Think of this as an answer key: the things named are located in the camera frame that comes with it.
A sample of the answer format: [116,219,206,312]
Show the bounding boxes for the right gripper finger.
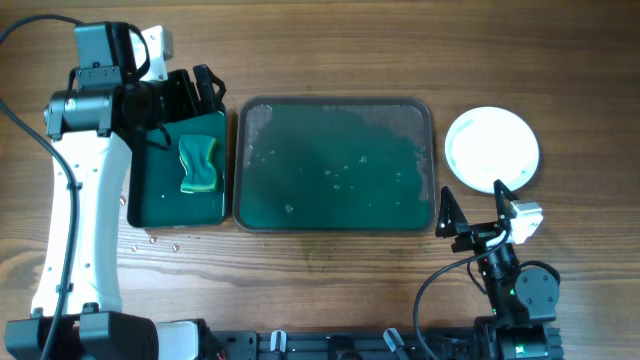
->
[435,186,469,238]
[493,179,518,222]

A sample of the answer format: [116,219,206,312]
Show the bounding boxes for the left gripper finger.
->
[172,69,198,118]
[193,64,226,114]

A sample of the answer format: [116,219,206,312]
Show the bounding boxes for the white plate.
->
[444,106,540,194]

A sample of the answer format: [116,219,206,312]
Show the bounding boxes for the green yellow scrub sponge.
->
[179,135,218,193]

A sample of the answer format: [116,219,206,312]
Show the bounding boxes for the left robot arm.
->
[5,21,229,359]

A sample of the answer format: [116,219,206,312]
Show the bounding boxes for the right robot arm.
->
[436,180,562,359]

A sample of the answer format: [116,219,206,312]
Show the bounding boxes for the black water basin tray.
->
[127,112,228,228]

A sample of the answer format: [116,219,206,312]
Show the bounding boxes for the dark brown serving tray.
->
[232,96,437,233]

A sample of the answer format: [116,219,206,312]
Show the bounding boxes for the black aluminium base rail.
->
[199,327,564,360]

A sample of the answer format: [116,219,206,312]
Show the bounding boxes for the right black cable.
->
[412,227,511,360]

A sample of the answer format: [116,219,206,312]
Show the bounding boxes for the black cable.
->
[0,13,151,360]
[412,227,511,360]

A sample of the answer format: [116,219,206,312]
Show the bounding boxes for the left black cable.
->
[0,13,151,360]

